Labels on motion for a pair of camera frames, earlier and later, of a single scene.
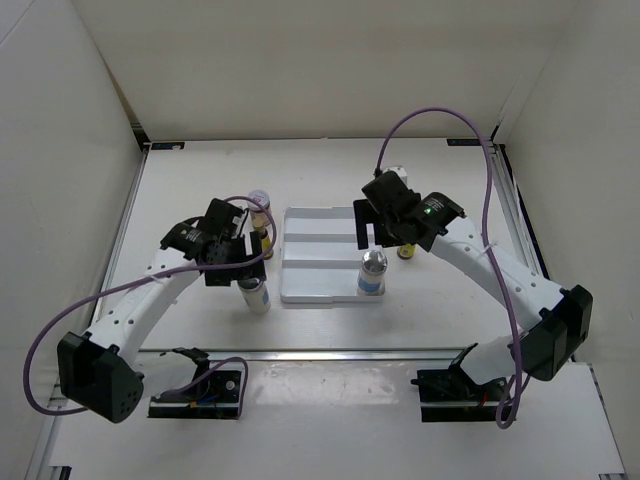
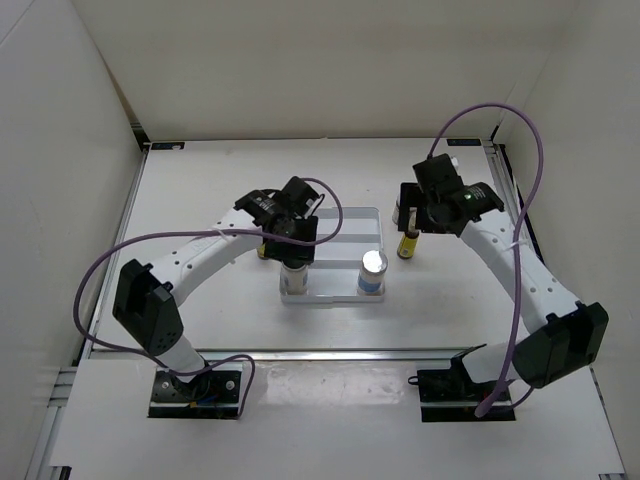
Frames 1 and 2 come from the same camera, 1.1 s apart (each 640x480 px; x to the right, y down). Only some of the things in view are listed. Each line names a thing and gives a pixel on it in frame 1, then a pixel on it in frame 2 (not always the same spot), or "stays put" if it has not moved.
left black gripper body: (234, 250) → (297, 252)
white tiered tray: (318, 259) stays put
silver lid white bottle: (255, 294) → (294, 281)
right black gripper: (364, 214) → (411, 197)
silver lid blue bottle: (371, 280) stays put
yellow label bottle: (406, 251) stays put
